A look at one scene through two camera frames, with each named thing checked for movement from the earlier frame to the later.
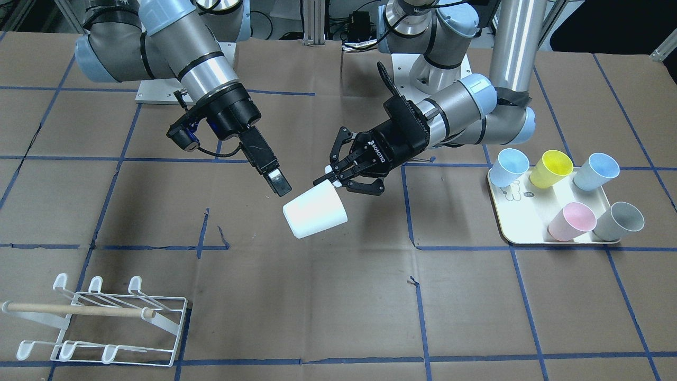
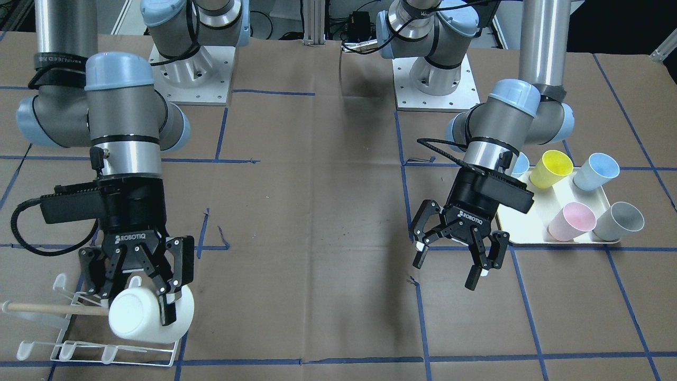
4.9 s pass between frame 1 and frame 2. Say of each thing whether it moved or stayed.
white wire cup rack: stayed
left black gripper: moved
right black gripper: moved
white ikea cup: moved
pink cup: stayed
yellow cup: stayed
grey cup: stayed
